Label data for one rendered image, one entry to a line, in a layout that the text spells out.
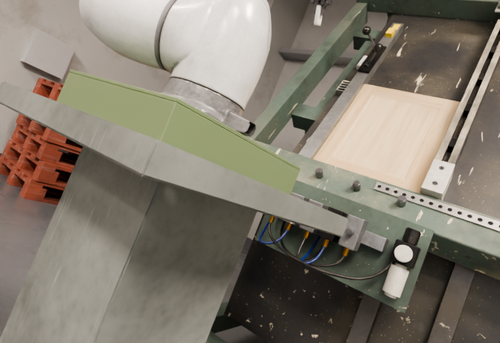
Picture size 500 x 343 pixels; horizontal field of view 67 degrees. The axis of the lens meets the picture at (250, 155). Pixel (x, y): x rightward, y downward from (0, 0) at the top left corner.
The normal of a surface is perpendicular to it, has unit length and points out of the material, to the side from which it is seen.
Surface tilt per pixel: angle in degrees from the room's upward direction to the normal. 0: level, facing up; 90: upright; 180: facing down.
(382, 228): 90
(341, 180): 60
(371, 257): 90
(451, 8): 150
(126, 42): 138
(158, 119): 90
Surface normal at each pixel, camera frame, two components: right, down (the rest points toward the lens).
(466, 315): -0.47, -0.25
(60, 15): 0.73, 0.24
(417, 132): -0.22, -0.68
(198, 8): -0.18, -0.32
